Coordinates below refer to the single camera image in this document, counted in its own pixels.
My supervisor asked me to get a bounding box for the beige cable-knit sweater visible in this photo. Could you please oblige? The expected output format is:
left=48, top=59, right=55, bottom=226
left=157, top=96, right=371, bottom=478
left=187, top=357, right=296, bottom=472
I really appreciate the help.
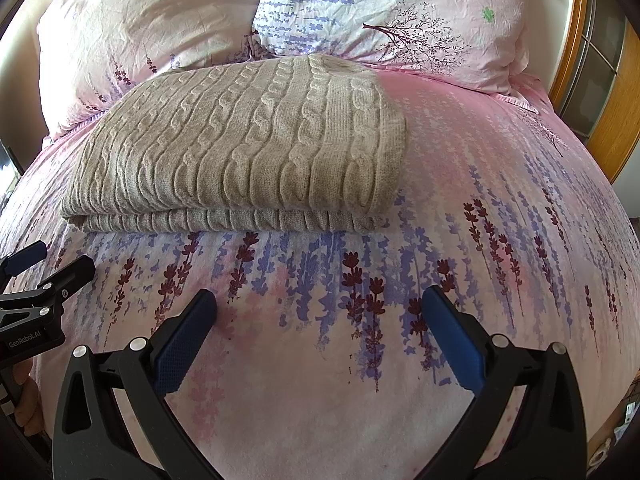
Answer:
left=60, top=54, right=407, bottom=235

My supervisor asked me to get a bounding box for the pale pink floral pillow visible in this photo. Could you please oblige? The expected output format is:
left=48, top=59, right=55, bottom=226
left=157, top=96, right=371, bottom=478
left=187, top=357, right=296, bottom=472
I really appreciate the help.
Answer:
left=37, top=0, right=273, bottom=141

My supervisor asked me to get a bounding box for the wooden framed glass panel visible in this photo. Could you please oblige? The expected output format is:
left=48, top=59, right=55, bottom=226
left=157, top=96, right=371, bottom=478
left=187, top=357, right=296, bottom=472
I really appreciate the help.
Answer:
left=547, top=0, right=640, bottom=186

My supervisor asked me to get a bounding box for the pink lavender-print bedsheet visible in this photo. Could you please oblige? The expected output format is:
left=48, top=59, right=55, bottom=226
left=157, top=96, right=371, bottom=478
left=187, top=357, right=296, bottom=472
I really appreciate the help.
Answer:
left=0, top=67, right=640, bottom=480

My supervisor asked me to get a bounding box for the person's left hand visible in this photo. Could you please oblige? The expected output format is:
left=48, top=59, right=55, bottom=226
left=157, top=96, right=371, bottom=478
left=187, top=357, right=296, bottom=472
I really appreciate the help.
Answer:
left=12, top=360, right=42, bottom=437

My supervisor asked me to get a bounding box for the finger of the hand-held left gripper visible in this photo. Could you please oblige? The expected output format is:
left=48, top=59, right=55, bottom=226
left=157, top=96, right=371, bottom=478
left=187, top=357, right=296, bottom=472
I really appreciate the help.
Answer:
left=0, top=254, right=97, bottom=333
left=0, top=240, right=48, bottom=281

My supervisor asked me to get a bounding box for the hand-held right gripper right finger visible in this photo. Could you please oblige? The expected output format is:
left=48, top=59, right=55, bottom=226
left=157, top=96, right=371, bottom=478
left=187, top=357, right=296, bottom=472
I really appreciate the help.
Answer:
left=421, top=285, right=589, bottom=480

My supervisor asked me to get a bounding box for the white lavender tree-print pillow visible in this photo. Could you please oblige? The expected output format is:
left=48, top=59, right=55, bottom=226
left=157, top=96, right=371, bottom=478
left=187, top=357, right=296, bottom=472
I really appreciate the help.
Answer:
left=250, top=0, right=546, bottom=98

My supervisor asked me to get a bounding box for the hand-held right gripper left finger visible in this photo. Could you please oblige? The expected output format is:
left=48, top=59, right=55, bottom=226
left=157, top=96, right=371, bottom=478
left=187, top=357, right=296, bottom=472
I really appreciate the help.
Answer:
left=51, top=289, right=226, bottom=480

